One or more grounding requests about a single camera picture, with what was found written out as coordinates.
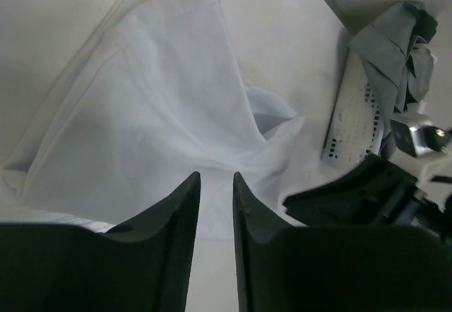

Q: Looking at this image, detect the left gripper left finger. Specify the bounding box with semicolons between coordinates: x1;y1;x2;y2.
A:
1;172;201;311

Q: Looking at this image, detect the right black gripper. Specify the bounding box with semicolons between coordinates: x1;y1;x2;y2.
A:
283;154;451;245

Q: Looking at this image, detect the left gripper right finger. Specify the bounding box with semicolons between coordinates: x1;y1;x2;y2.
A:
233;174;451;311

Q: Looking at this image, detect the white skirt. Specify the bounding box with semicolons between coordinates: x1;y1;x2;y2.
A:
1;0;304;239

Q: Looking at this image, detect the white laundry basket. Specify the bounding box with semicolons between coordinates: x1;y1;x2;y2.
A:
321;50;383;169

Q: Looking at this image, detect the grey skirt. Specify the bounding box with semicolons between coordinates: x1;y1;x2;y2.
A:
349;1;438;158

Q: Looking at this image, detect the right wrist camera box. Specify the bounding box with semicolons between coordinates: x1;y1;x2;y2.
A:
390;112;451;157

